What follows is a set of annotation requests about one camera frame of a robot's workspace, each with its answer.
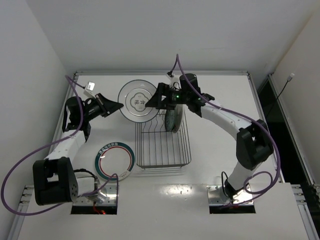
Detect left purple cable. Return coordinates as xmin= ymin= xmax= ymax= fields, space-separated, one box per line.
xmin=0 ymin=74 xmax=120 ymax=216

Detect metal base plate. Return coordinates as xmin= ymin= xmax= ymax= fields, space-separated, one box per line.
xmin=73 ymin=185 xmax=118 ymax=207
xmin=206 ymin=185 xmax=254 ymax=206

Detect white plate thin green rings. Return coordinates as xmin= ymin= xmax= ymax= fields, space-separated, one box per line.
xmin=117 ymin=79 xmax=161 ymax=123

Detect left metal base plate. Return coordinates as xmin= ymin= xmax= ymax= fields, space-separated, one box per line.
xmin=73 ymin=185 xmax=118 ymax=207

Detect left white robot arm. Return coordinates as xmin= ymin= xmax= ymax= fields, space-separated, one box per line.
xmin=32 ymin=93 xmax=124 ymax=206

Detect green red rim plate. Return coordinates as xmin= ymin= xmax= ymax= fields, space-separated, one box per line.
xmin=94 ymin=142 xmax=136 ymax=182
xmin=172 ymin=104 xmax=185 ymax=133

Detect small blue patterned plate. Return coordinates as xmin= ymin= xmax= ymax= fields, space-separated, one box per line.
xmin=164 ymin=109 xmax=175 ymax=132

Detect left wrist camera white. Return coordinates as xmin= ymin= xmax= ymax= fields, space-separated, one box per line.
xmin=83 ymin=81 xmax=96 ymax=97

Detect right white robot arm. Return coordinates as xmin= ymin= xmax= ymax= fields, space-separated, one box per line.
xmin=145 ymin=71 xmax=274 ymax=199

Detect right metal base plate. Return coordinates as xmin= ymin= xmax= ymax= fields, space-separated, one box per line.
xmin=206 ymin=185 xmax=254 ymax=206

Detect grey wire dish rack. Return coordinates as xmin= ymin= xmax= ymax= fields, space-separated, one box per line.
xmin=135 ymin=110 xmax=192 ymax=169

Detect black wall cable white plug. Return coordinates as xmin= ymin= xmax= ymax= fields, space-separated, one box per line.
xmin=265 ymin=72 xmax=295 ymax=118

